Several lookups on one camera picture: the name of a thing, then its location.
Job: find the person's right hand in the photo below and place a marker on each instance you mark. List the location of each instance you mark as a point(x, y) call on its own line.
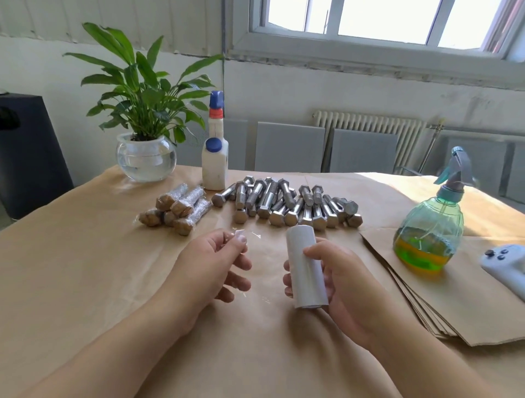
point(349, 291)

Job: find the person's left hand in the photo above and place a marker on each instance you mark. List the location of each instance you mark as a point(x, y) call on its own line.
point(201, 275)

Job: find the white cling film roll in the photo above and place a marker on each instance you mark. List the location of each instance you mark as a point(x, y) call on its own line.
point(306, 266)

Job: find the green spray bottle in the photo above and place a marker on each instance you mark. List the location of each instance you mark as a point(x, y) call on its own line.
point(426, 238)

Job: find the pile of steel bolts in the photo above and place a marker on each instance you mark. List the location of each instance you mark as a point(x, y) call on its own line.
point(287, 201)

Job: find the stack of brown paper sheets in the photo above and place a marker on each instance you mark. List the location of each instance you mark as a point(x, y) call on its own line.
point(467, 303)

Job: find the person's left forearm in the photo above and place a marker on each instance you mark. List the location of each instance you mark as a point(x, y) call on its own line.
point(107, 361)

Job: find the white glue bottle blue cap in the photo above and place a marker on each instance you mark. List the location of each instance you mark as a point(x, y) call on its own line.
point(215, 164)

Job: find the large brown paper table cover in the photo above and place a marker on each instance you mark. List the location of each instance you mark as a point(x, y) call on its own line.
point(74, 279)

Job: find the round glass vase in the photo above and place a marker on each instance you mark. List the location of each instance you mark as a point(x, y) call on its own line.
point(146, 160)

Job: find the grey chair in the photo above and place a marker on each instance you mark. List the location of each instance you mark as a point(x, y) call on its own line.
point(363, 152)
point(238, 143)
point(484, 160)
point(515, 172)
point(289, 147)

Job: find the white handheld controller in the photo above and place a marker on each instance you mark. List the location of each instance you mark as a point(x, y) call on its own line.
point(504, 269)

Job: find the white radiator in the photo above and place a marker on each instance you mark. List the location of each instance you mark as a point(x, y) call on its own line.
point(369, 125)

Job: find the green leafy plant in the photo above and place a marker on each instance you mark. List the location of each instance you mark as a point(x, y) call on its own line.
point(143, 82)

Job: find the black trash bin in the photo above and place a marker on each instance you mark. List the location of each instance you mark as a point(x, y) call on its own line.
point(33, 160)

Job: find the white framed window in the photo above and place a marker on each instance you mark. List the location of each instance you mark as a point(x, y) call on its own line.
point(385, 33)

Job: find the white vertical blind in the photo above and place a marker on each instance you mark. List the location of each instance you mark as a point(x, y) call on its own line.
point(107, 20)

